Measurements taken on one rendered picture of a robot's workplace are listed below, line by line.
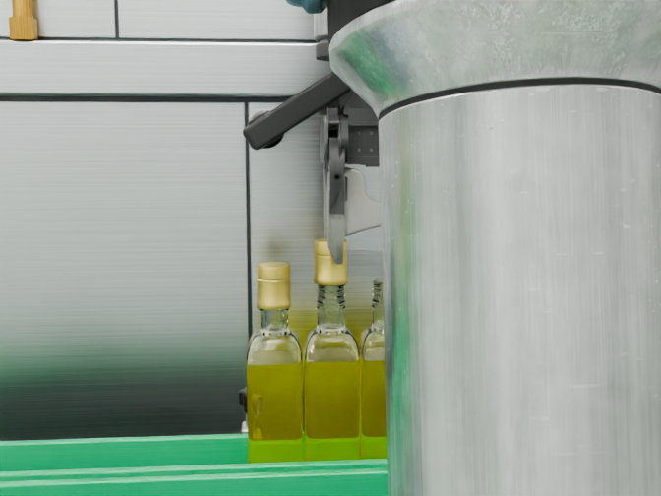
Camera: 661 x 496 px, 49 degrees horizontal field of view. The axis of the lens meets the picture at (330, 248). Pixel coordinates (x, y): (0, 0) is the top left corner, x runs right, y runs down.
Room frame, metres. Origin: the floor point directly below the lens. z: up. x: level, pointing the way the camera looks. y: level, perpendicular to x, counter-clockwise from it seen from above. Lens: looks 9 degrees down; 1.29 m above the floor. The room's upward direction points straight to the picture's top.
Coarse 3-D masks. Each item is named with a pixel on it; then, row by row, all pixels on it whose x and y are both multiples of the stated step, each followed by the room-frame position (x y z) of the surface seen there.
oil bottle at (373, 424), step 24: (360, 336) 0.74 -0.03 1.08; (360, 360) 0.71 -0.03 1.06; (384, 360) 0.70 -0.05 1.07; (360, 384) 0.71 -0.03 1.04; (384, 384) 0.70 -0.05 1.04; (360, 408) 0.71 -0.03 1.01; (384, 408) 0.70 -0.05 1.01; (360, 432) 0.71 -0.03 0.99; (384, 432) 0.70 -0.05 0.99; (360, 456) 0.71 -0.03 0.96; (384, 456) 0.70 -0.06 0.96
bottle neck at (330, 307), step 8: (320, 288) 0.71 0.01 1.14; (328, 288) 0.71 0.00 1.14; (336, 288) 0.71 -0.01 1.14; (344, 288) 0.72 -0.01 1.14; (320, 296) 0.71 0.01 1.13; (328, 296) 0.71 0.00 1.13; (336, 296) 0.71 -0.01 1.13; (344, 296) 0.72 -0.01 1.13; (320, 304) 0.71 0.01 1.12; (328, 304) 0.71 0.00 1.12; (336, 304) 0.71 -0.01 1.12; (344, 304) 0.72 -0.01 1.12; (320, 312) 0.71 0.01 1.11; (328, 312) 0.71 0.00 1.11; (336, 312) 0.71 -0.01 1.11; (344, 312) 0.72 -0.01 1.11; (320, 320) 0.71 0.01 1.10; (328, 320) 0.71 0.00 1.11; (336, 320) 0.71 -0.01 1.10; (344, 320) 0.72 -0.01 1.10; (320, 328) 0.71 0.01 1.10; (328, 328) 0.71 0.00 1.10; (336, 328) 0.71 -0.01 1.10; (344, 328) 0.72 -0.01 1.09
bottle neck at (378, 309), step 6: (372, 282) 0.73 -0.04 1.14; (378, 282) 0.72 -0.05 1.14; (372, 288) 0.73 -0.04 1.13; (378, 288) 0.72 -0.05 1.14; (372, 294) 0.73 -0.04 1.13; (378, 294) 0.72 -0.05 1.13; (372, 300) 0.73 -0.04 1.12; (378, 300) 0.72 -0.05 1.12; (372, 306) 0.73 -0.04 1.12; (378, 306) 0.72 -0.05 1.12; (378, 312) 0.72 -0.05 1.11; (378, 318) 0.72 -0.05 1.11; (372, 324) 0.73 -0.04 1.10; (378, 324) 0.72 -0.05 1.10
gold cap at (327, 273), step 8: (320, 240) 0.72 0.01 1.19; (344, 240) 0.72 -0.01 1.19; (320, 248) 0.71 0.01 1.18; (344, 248) 0.71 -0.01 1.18; (320, 256) 0.71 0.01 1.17; (328, 256) 0.71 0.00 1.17; (344, 256) 0.71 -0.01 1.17; (320, 264) 0.71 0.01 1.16; (328, 264) 0.71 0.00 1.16; (344, 264) 0.71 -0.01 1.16; (320, 272) 0.71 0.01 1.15; (328, 272) 0.71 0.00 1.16; (336, 272) 0.71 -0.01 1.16; (344, 272) 0.71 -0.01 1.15; (320, 280) 0.71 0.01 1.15; (328, 280) 0.71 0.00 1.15; (336, 280) 0.71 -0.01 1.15; (344, 280) 0.71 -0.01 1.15
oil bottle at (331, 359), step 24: (312, 336) 0.71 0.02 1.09; (336, 336) 0.70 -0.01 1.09; (312, 360) 0.69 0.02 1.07; (336, 360) 0.70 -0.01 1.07; (312, 384) 0.69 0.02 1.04; (336, 384) 0.70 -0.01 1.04; (312, 408) 0.69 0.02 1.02; (336, 408) 0.70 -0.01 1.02; (312, 432) 0.69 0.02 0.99; (336, 432) 0.70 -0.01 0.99; (312, 456) 0.69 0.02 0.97; (336, 456) 0.70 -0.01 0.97
